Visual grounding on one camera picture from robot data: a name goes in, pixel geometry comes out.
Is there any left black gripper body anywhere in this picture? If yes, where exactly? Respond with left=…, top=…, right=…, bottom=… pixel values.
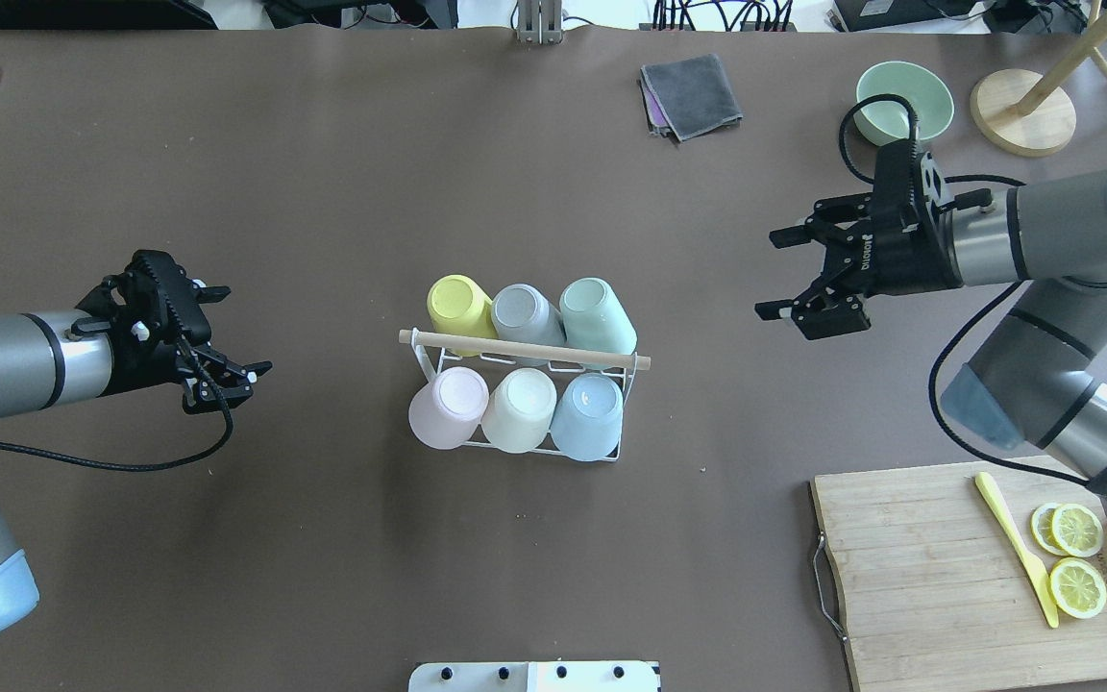
left=76, top=250, right=220, bottom=397

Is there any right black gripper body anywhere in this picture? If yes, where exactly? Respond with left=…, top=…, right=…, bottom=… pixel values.
left=799, top=140, right=963, bottom=306

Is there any mint green plastic cup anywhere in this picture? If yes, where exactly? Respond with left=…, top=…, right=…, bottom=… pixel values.
left=559, top=277, right=638, bottom=355

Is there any pink plastic cup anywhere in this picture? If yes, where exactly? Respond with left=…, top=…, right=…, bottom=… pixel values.
left=407, top=366, right=489, bottom=450

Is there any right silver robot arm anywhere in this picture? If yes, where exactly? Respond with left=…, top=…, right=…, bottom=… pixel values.
left=755, top=140, right=1107, bottom=500

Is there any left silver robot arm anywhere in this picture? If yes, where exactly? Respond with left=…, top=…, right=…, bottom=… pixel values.
left=0, top=249, right=272, bottom=631

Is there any yellow cup on rack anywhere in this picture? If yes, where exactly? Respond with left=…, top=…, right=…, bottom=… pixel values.
left=427, top=273, right=498, bottom=340

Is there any light blue cup on rack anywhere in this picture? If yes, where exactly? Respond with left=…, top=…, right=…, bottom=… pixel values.
left=550, top=373, right=624, bottom=461

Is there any grey cup on rack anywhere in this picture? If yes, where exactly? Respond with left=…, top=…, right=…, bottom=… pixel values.
left=492, top=285, right=567, bottom=347

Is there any white cup holder rack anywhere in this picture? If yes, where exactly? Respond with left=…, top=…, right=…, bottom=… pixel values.
left=397, top=328, right=652, bottom=463

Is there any cream white cup on rack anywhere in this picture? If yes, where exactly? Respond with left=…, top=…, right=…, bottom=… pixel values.
left=480, top=368, right=557, bottom=453

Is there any mint green bowl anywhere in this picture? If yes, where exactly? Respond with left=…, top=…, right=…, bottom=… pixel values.
left=853, top=61, right=956, bottom=146

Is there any grey folded cloth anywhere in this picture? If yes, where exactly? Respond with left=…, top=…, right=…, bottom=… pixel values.
left=638, top=53, right=744, bottom=143

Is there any wooden mug tree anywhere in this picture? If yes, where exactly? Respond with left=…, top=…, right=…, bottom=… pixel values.
left=970, top=8, right=1107, bottom=158

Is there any wooden cutting board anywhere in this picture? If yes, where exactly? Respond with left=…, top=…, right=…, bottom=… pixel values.
left=811, top=461, right=1107, bottom=691

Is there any lemon slice left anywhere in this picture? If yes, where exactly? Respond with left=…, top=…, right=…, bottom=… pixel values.
left=1030, top=503, right=1104, bottom=559

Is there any lemon slice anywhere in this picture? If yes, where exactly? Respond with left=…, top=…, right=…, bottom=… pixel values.
left=1048, top=556, right=1107, bottom=619
left=1030, top=503, right=1104, bottom=559

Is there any yellow plastic knife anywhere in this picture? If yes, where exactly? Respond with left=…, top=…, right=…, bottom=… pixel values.
left=972, top=469, right=1061, bottom=628

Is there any lemon slice right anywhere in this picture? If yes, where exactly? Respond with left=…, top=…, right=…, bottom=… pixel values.
left=1048, top=556, right=1107, bottom=619

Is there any aluminium frame post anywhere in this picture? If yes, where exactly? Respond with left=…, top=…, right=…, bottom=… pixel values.
left=514, top=0, right=565, bottom=45

